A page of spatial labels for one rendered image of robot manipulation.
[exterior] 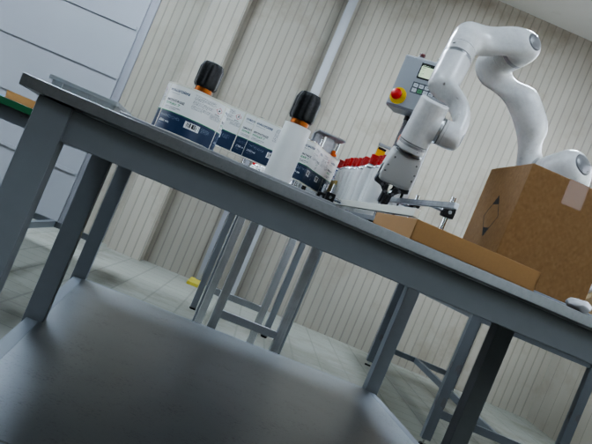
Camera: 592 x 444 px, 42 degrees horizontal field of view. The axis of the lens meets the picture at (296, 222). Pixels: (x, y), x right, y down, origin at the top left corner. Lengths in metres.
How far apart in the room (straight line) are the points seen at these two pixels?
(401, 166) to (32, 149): 1.13
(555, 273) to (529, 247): 0.09
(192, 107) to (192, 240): 4.56
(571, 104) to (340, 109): 2.06
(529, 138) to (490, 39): 0.32
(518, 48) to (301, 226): 1.21
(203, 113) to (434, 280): 1.07
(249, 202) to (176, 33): 5.65
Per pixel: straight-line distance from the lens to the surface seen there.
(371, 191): 2.37
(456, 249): 1.44
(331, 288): 6.81
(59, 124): 1.37
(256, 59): 6.89
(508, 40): 2.42
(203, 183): 1.36
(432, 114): 2.13
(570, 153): 2.42
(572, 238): 1.90
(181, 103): 2.29
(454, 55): 2.29
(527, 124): 2.45
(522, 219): 1.85
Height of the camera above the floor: 0.77
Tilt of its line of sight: level
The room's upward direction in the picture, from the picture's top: 23 degrees clockwise
